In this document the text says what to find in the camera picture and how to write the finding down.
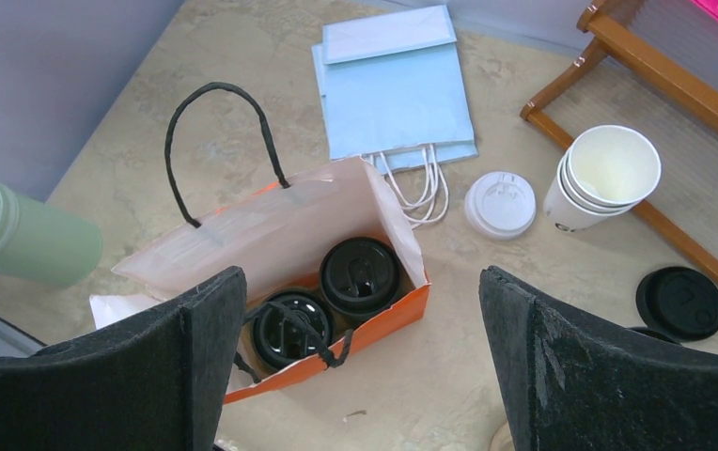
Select orange paper bag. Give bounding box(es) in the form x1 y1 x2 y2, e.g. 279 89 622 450
89 81 431 406

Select wooden shelf rack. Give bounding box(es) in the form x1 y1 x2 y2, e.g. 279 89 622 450
521 1 718 284

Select black cup lid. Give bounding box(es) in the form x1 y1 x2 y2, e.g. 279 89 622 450
251 288 336 371
635 266 718 341
320 237 403 322

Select stacked white paper cups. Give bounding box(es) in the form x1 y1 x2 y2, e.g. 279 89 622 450
543 125 663 233

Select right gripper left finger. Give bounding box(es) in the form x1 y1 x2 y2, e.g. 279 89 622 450
0 267 246 450

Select green straw holder cup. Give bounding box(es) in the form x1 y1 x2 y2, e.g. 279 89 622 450
0 183 103 288

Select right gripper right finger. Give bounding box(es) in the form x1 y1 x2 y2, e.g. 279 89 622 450
479 266 718 450

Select white cup lid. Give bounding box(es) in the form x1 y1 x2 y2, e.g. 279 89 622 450
463 171 537 240

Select black cup lid front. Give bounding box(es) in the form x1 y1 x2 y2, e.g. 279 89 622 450
251 288 336 371

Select light blue paper bag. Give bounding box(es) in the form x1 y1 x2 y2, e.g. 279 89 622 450
312 5 478 227

